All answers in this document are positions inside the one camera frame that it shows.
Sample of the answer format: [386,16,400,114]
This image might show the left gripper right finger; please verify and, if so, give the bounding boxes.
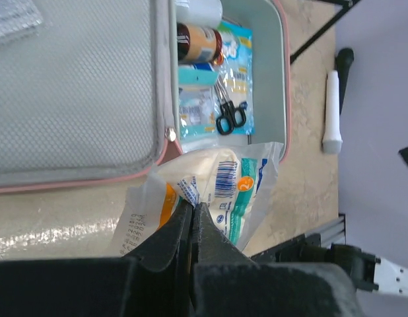
[192,203,253,264]

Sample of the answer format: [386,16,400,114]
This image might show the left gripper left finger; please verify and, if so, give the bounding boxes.
[125,201,193,271]

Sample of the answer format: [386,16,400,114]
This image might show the orange teal bandage packet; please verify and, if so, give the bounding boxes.
[107,142,283,256]

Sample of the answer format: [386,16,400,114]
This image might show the black handled scissors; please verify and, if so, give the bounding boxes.
[215,75,246,135]

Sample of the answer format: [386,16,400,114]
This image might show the blue cotton swab packet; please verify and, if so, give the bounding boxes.
[217,21,255,135]

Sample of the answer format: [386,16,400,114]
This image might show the pink medicine kit case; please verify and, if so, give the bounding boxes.
[0,0,292,194]

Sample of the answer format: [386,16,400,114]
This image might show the brown medicine bottle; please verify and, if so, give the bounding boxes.
[176,23,222,63]

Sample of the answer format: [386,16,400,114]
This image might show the white plastic bottle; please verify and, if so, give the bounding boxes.
[175,0,223,28]

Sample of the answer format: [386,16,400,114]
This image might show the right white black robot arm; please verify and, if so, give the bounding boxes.
[251,233,408,298]

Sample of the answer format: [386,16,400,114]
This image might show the black microphone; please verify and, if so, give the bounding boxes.
[335,48,355,114]

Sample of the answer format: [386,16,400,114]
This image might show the aluminium front rail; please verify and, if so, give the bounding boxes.
[305,213,346,248]

